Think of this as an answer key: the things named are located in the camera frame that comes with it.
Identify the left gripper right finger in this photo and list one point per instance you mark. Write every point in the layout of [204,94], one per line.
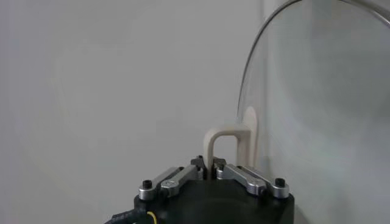
[240,175]

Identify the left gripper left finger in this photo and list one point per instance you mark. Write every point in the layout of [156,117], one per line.
[179,176]

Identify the round glass lid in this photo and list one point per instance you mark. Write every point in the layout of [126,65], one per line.
[320,106]

